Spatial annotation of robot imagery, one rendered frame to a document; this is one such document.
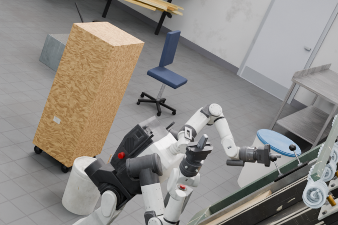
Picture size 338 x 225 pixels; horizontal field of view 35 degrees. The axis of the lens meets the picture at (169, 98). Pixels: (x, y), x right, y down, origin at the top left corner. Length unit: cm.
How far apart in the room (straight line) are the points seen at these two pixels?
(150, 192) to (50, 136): 238
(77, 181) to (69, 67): 95
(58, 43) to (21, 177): 260
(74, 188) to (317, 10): 629
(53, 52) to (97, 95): 248
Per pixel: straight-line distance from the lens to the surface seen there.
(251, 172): 575
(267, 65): 979
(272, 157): 288
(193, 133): 292
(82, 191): 422
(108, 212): 287
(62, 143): 468
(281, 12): 969
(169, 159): 261
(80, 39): 441
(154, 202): 248
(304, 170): 281
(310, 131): 799
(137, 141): 265
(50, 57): 686
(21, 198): 433
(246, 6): 998
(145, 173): 248
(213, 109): 301
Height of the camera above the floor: 245
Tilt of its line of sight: 19 degrees down
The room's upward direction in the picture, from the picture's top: 23 degrees clockwise
